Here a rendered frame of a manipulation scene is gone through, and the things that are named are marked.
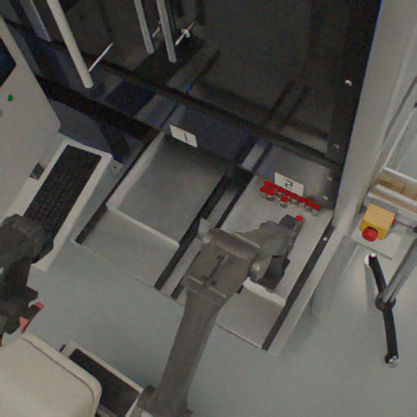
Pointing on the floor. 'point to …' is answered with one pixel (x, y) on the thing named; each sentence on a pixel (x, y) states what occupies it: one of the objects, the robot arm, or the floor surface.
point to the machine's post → (369, 129)
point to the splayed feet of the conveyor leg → (384, 311)
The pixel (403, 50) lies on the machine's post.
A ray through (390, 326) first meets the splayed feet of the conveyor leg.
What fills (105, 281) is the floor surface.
